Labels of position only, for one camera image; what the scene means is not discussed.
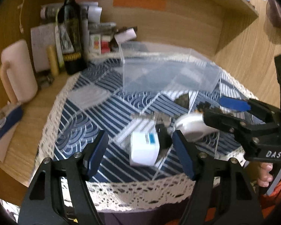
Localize white handheld device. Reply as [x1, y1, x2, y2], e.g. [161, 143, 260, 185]
[173, 112, 218, 142]

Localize silver keys with black fob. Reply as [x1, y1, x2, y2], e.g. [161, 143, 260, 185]
[131, 112, 173, 155]

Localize white travel adapter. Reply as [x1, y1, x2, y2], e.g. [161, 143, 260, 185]
[129, 132, 160, 167]

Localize right hand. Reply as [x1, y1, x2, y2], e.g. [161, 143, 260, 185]
[257, 163, 273, 188]

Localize blue patterned lace cloth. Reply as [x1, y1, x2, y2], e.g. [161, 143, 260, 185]
[35, 54, 253, 211]

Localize clear plastic box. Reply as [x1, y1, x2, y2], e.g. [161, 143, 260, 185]
[119, 42, 222, 92]

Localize brown hanging hat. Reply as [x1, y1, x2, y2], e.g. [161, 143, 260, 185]
[266, 0, 281, 29]

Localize wooden shelf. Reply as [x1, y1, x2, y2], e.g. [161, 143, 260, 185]
[163, 0, 259, 56]

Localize small white cardboard box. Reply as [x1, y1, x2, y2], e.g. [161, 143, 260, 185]
[114, 28, 137, 44]

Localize yellow tube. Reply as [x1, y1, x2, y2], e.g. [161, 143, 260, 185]
[46, 45, 59, 77]

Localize orange sticky note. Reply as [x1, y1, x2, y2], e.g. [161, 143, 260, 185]
[113, 0, 166, 11]

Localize stack of papers and books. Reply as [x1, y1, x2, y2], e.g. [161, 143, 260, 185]
[40, 2, 116, 58]

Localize white note paper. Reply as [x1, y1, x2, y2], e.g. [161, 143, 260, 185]
[31, 23, 56, 73]

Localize dark wine bottle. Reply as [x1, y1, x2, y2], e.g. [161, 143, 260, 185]
[57, 0, 87, 75]

